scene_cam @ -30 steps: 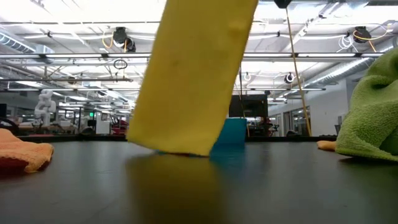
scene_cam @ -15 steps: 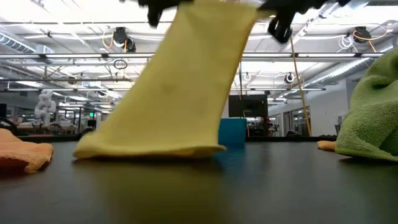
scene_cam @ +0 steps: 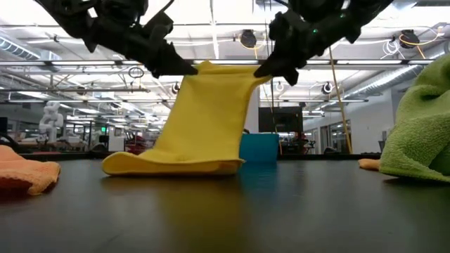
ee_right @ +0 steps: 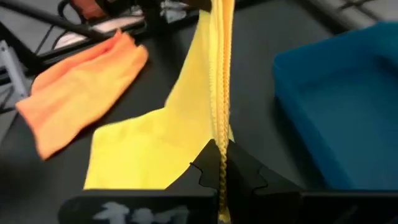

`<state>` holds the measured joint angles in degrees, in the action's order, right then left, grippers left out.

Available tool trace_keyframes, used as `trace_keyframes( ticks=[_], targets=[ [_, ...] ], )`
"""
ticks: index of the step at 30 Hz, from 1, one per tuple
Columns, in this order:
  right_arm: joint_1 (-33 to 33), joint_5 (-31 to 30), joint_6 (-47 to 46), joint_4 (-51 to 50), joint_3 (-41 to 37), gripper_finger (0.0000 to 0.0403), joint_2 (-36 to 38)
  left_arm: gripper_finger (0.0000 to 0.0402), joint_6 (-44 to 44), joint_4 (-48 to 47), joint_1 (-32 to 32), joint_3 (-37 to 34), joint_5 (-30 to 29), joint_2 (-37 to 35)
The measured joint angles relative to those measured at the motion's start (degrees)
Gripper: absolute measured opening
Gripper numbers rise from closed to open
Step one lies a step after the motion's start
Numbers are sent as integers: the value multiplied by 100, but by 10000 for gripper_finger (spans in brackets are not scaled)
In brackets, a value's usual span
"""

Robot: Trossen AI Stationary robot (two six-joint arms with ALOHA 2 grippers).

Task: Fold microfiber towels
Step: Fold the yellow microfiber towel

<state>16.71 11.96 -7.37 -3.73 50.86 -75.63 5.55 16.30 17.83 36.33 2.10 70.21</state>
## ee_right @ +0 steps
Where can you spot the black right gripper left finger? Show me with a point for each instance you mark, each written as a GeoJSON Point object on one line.
{"type": "Point", "coordinates": [140, 205]}

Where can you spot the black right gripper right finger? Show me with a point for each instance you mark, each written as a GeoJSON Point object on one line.
{"type": "Point", "coordinates": [280, 205]}

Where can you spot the yellow microfiber towel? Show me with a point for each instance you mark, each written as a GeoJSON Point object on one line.
{"type": "Point", "coordinates": [149, 149]}

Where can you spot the orange microfiber towel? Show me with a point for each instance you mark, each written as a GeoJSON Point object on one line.
{"type": "Point", "coordinates": [77, 93]}

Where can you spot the blue plastic bin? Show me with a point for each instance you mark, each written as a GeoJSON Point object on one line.
{"type": "Point", "coordinates": [342, 109]}

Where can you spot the white flat plate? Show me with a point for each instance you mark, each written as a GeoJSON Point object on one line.
{"type": "Point", "coordinates": [118, 23]}

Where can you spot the aluminium frame post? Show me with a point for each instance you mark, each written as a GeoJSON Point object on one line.
{"type": "Point", "coordinates": [12, 68]}

